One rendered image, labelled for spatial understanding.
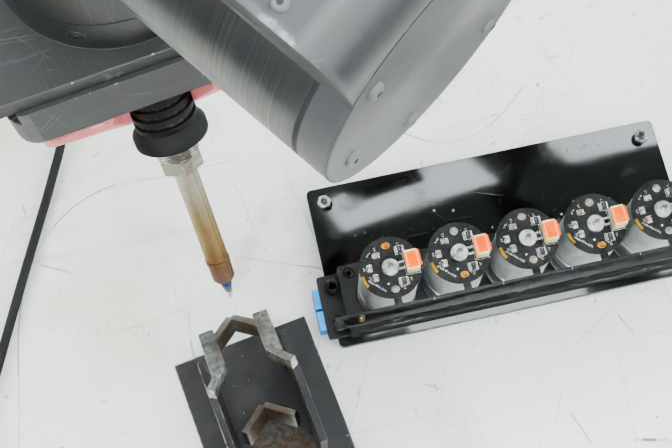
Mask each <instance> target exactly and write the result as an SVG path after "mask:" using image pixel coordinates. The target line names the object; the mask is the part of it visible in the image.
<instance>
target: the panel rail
mask: <svg viewBox="0 0 672 448"><path fill-rule="evenodd" d="M671 238H672V237H670V239H668V243H669V246H664V247H660V248H655V249H651V250H646V251H641V252H637V253H632V254H627V255H623V256H618V257H613V258H609V255H608V252H606V253H601V254H600V257H601V260H600V261H595V262H590V263H586V264H581V265H576V266H572V267H567V268H562V269H558V270H553V271H548V272H544V273H541V271H540V267H539V266H537V267H536V266H534V268H532V272H533V275H530V276H525V277H521V278H516V279H511V280H507V281H502V282H497V283H493V284H488V285H484V286H479V287H474V288H472V285H471V282H470V280H469V282H466V283H464V282H463V286H464V290H460V291H456V292H451V293H446V294H442V295H437V296H432V297H428V298H423V299H419V300H414V301H409V302H405V303H403V301H402V297H401V296H400V297H397V298H396V296H394V297H395V298H394V302H395V305H391V306H386V307H381V308H377V309H372V310H367V311H363V312H358V313H354V314H349V315H344V316H340V317H335V318H334V320H335V324H336V328H337V330H342V329H346V328H351V327H356V326H360V325H365V324H369V323H374V322H379V321H383V320H388V319H393V318H397V317H402V316H406V315H411V314H416V313H420V312H425V311H430V310H434V309H439V308H443V307H448V306H453V305H457V304H462V303H467V302H471V301H476V300H480V299H485V298H490V297H494V296H499V295H504V294H508V293H513V292H517V291H522V290H527V289H531V288H536V287H541V286H545V285H550V284H554V283H559V282H564V281H568V280H573V279H578V278H582V277H587V276H591V275H596V274H601V273H605V272H610V271H615V270H619V269H624V268H629V267H633V266H638V265H642V264H647V263H652V262H656V261H661V260H666V259H670V258H672V239H671ZM346 319H348V320H349V321H350V322H349V324H345V323H344V320H346Z"/></svg>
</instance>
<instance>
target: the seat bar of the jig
mask: <svg viewBox="0 0 672 448"><path fill-rule="evenodd" d="M427 252H428V248H424V249H419V253H420V256H421V260H422V263H423V264H422V269H423V265H424V262H425V259H426V256H427ZM669 269H672V258H670V259H666V260H661V261H656V262H653V263H651V264H647V265H638V266H633V267H629V268H624V269H619V270H615V271H610V272H605V273H601V274H596V275H591V276H589V277H586V278H582V279H573V280H568V281H564V282H559V283H554V284H550V285H545V286H541V287H536V288H531V289H528V290H525V291H522V292H513V293H508V294H504V295H499V296H494V297H490V298H485V299H480V300H476V301H471V302H467V303H463V304H461V305H458V306H448V307H443V308H439V309H434V310H430V311H425V312H420V313H416V314H411V315H406V316H402V317H399V318H396V319H393V320H383V321H379V322H374V323H369V324H365V325H360V326H356V327H351V328H349V330H350V336H351V337H352V338H355V337H359V336H364V335H369V334H373V333H378V332H383V331H387V330H392V329H396V328H401V327H406V326H410V325H415V324H419V323H424V322H429V321H433V320H438V319H442V318H447V317H452V316H456V315H461V314H466V313H470V312H475V311H479V310H484V309H489V308H493V307H498V306H502V305H507V304H512V303H516V302H521V301H526V300H530V299H535V298H539V297H544V296H549V295H553V294H558V293H562V292H567V291H572V290H576V289H581V288H585V287H590V286H595V285H599V284H604V283H609V282H613V281H618V280H622V279H627V278H632V277H636V276H641V275H645V274H650V273H655V272H659V271H664V270H669ZM553 270H556V269H555V268H554V267H553V266H552V264H551V262H550V261H549V262H548V264H547V265H546V267H545V268H544V270H543V272H542V273H544V272H548V271H553ZM337 277H338V281H339V284H340V290H341V295H342V299H343V304H344V308H345V312H346V315H349V314H354V313H358V312H363V311H364V309H363V308H362V307H361V305H360V303H359V301H358V298H357V290H358V279H359V262H357V263H352V264H347V265H343V266H338V267H337ZM488 284H493V283H492V282H491V281H490V280H489V278H488V276H487V274H486V272H484V273H483V275H482V278H481V280H480V283H479V285H478V287H479V286H484V285H488ZM423 298H428V295H427V294H426V293H425V291H424V289H423V287H422V284H421V278H420V280H419V282H418V285H417V289H416V293H415V297H414V300H419V299H423Z"/></svg>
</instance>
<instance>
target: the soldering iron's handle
mask: <svg viewBox="0 0 672 448"><path fill-rule="evenodd" d="M129 113H130V116H131V118H132V121H133V125H134V127H135V128H134V130H133V135H132V137H133V141H134V143H135V146H136V148H137V150H138V151H139V152H140V153H141V154H143V155H146V156H149V157H168V156H173V155H176V154H179V153H182V152H184V151H186V150H188V149H190V148H192V147H193V146H195V145H196V144H197V143H198V142H200V141H201V140H202V139H203V137H204V136H205V134H206V133H207V130H208V121H207V118H206V115H205V113H204V111H203V110H202V109H201V108H199V107H197V106H196V104H195V102H194V100H193V98H192V95H191V92H190V91H188V92H185V93H183V94H180V95H177V96H174V97H171V98H168V99H166V100H163V101H160V102H157V103H154V104H151V105H149V106H146V107H143V108H140V109H137V110H135V111H132V112H129Z"/></svg>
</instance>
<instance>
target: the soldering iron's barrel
mask: <svg viewBox="0 0 672 448"><path fill-rule="evenodd" d="M157 159H158V161H160V164H161V167H162V169H163V172H164V174H165V176H168V177H175V179H176V182H177V185H178V187H179V190H180V193H181V195H182V198H183V201H184V203H185V206H186V209H187V211H188V214H189V217H190V219H191V222H192V225H193V227H194V230H195V233H196V235H197V238H198V241H199V243H200V246H201V249H202V251H203V254H204V257H205V262H206V265H207V267H208V268H209V270H210V273H211V276H212V278H213V280H214V282H216V283H218V284H226V283H228V282H230V281H231V280H232V279H233V277H234V270H233V267H232V264H231V262H230V256H229V253H228V252H227V250H226V248H225V245H224V242H223V239H222V236H221V234H220V231H219V228H218V225H217V222H216V220H215V217H214V214H213V211H212V208H211V206H210V203H209V200H208V197H207V194H206V192H205V189H204V186H203V183H202V180H201V178H200V175H199V172H198V169H197V168H198V167H200V166H201V165H202V164H203V163H204V161H203V158H202V155H201V153H200V150H199V143H197V144H196V145H195V146H193V147H192V148H190V149H188V150H186V151H184V152H182V153H179V154H176V155H173V156H168V157H157Z"/></svg>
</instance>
